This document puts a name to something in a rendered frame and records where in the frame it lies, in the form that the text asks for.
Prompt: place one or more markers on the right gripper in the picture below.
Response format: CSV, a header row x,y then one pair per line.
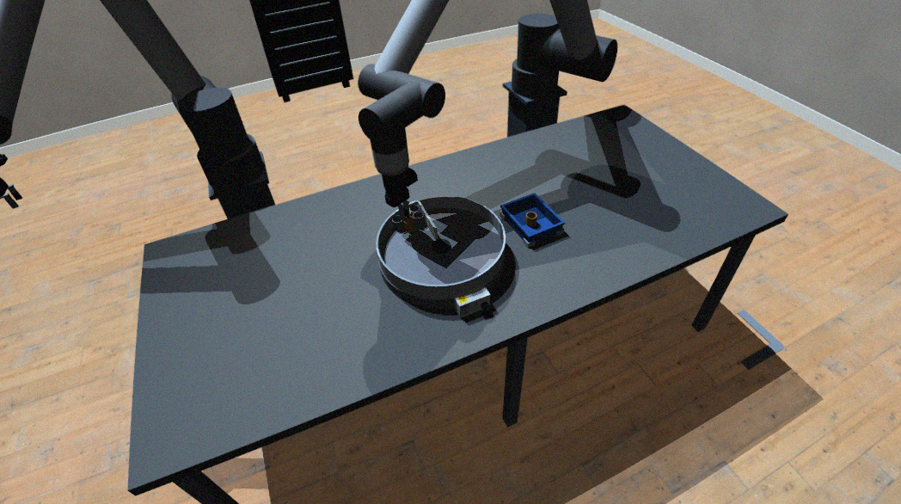
x,y
4,186

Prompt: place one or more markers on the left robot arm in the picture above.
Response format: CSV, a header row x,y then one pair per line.
x,y
403,98

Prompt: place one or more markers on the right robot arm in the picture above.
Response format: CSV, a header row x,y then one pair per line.
x,y
228,155

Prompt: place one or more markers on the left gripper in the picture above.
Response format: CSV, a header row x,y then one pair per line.
x,y
394,169

